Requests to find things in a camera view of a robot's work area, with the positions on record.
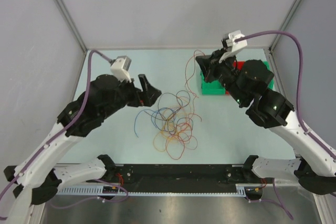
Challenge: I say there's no light blue wire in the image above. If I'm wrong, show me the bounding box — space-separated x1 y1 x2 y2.
133 108 169 138

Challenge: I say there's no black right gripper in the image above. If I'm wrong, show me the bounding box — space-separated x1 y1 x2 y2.
195 47 248 106

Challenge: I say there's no aluminium frame post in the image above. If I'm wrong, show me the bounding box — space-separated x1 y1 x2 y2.
270 0 318 51
53 0 88 53

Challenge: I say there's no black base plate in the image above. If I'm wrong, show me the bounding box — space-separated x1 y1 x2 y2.
86 163 274 193

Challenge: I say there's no dark blue wire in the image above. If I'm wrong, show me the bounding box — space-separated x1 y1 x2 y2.
151 107 195 130

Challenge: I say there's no aluminium frame post right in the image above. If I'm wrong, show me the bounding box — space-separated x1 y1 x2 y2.
270 0 318 51

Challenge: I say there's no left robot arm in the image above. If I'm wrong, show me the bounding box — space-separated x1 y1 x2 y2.
4 74 162 197

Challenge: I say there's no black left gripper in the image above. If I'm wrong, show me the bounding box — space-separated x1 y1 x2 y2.
100 73 161 119

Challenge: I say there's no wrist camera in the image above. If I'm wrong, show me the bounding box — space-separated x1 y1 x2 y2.
219 30 247 63
110 56 132 82

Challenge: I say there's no brown orange wire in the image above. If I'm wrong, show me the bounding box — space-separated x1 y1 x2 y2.
185 49 208 122

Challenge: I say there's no green bin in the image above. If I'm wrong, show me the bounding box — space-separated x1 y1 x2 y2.
263 61 274 90
200 72 228 95

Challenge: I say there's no green bin right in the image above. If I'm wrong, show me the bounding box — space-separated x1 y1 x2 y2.
263 61 274 90

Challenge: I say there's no red bin middle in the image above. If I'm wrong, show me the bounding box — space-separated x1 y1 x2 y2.
225 61 246 96

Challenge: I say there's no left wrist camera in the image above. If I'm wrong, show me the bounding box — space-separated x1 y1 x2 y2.
110 56 132 82

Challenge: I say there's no green bin left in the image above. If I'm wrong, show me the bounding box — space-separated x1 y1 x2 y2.
200 72 228 95

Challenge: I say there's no slotted cable duct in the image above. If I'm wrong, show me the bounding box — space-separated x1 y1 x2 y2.
54 183 271 198

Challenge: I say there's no yellow wire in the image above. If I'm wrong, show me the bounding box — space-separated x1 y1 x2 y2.
153 103 195 154

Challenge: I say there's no aluminium frame post left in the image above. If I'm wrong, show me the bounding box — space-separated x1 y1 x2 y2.
53 0 88 53

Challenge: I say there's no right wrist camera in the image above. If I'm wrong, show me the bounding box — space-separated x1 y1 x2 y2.
219 30 247 63

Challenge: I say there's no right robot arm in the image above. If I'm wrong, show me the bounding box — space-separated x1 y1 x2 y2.
195 49 335 195

